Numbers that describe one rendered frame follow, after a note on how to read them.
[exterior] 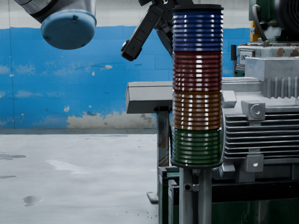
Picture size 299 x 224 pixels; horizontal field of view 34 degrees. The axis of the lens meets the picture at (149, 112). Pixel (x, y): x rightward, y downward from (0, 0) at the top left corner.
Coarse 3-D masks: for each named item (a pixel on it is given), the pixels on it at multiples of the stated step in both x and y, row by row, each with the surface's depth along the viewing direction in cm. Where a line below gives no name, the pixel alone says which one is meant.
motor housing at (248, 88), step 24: (240, 96) 86; (240, 120) 82; (264, 120) 82; (288, 120) 83; (240, 144) 84; (264, 144) 84; (288, 144) 84; (216, 168) 88; (264, 168) 88; (288, 168) 89
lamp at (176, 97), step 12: (180, 96) 56; (192, 96) 55; (204, 96) 55; (216, 96) 56; (180, 108) 57; (192, 108) 56; (204, 108) 56; (216, 108) 56; (180, 120) 57; (192, 120) 56; (204, 120) 56; (216, 120) 57
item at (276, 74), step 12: (252, 60) 91; (264, 60) 85; (276, 60) 86; (288, 60) 86; (252, 72) 91; (264, 72) 86; (276, 72) 86; (288, 72) 86; (264, 84) 86; (276, 84) 86; (288, 84) 86; (264, 96) 86; (276, 96) 86; (288, 96) 87
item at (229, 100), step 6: (222, 96) 83; (228, 96) 83; (234, 96) 83; (222, 102) 83; (228, 102) 82; (234, 102) 83; (228, 162) 85; (222, 168) 84; (228, 168) 84; (234, 168) 84; (222, 174) 85; (228, 174) 85
